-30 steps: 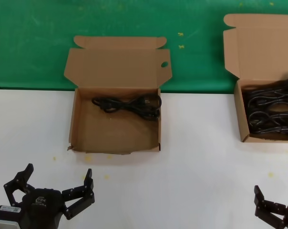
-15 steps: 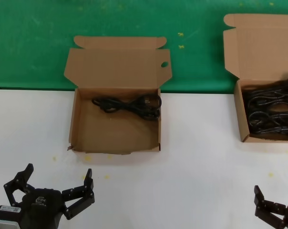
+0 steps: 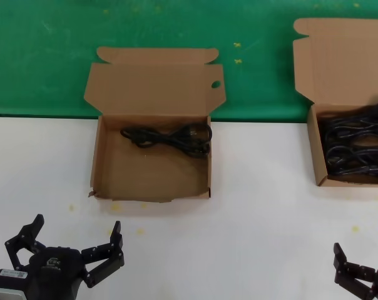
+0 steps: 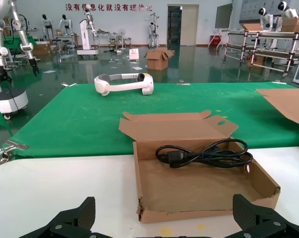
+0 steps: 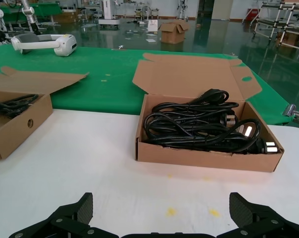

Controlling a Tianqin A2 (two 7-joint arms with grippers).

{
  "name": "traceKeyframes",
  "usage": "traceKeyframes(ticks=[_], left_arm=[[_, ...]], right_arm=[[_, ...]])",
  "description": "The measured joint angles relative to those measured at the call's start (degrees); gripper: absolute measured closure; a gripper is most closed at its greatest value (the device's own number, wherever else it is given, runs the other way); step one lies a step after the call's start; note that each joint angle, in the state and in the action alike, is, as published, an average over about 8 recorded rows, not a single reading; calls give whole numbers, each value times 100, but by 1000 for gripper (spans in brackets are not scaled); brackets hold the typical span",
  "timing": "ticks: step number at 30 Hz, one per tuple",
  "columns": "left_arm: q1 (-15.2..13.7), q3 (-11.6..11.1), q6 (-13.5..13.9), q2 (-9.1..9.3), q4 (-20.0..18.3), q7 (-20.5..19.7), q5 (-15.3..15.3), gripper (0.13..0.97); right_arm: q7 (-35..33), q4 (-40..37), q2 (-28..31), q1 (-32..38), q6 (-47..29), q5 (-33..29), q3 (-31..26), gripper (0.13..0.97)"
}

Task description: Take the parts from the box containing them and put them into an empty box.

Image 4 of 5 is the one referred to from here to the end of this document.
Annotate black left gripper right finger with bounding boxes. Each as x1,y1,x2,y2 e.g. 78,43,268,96
223,193,299,238

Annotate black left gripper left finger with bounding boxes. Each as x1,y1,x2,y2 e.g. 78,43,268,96
17,196,98,238

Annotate black power cable bundle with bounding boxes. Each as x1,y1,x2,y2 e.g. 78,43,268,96
155,138,254,170

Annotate cardboard box with torn edge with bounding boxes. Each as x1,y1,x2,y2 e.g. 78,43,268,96
118,110,282,223

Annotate open brown cardboard box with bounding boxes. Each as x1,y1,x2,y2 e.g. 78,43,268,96
255,87,299,150

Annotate green table mat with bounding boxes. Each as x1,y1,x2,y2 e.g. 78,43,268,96
8,81,299,159

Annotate white VR headset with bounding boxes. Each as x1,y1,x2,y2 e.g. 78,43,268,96
94,72,155,97

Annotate stacked cardboard cartons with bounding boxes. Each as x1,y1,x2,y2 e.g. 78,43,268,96
32,41,52,57

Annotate white paper bag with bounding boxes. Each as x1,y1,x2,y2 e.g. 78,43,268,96
128,48,140,62

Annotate large open cardboard carton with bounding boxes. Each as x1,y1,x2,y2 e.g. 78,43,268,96
143,48,176,71

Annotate white tower robot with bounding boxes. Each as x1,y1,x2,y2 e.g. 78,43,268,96
76,3,100,60

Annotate red white floor stand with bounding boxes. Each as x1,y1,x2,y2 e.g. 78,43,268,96
208,34,222,47

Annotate metal tube rack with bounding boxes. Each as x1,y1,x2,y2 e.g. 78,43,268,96
224,29,299,78

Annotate green covered table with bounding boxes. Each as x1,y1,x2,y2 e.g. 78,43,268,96
3,35,38,53

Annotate flat brown cardboard tray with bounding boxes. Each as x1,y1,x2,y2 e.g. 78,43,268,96
240,23,263,32

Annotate white standing fan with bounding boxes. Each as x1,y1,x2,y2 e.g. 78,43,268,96
116,28,127,50

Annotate white humanoid robot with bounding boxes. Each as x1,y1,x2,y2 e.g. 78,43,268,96
148,13,162,48
58,14,73,38
41,13,53,42
277,0,299,20
257,7,276,32

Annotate brown cardboard carton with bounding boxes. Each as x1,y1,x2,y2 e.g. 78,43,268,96
280,17,299,33

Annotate beige open door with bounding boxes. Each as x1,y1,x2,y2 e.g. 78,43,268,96
167,3,199,47

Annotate grey wall screen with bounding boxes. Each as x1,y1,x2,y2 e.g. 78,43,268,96
214,2,234,29

